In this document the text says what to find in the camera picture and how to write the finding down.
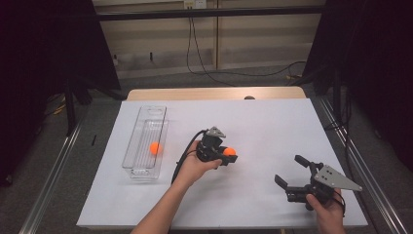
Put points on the black curtain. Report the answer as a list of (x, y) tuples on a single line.
[(48, 48), (373, 48)]

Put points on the person's right hand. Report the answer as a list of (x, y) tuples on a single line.
[(328, 216)]

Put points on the wooden table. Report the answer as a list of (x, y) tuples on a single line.
[(195, 93)]

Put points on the clear plastic bin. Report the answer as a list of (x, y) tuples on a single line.
[(146, 130)]

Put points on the white wall outlet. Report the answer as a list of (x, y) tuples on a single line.
[(195, 3)]

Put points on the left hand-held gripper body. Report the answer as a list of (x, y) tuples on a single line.
[(209, 149)]

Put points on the black metal stand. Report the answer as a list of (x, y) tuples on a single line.
[(69, 110)]

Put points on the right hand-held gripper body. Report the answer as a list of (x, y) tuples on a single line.
[(323, 187)]

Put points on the black horizontal bar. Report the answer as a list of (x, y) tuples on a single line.
[(195, 13)]

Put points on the orange ball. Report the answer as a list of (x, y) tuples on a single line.
[(155, 148), (230, 151)]

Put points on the aluminium floor rail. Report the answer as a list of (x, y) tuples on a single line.
[(48, 188), (373, 191)]

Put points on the person's left hand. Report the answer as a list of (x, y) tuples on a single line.
[(195, 169)]

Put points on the white table board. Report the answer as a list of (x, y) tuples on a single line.
[(259, 117)]

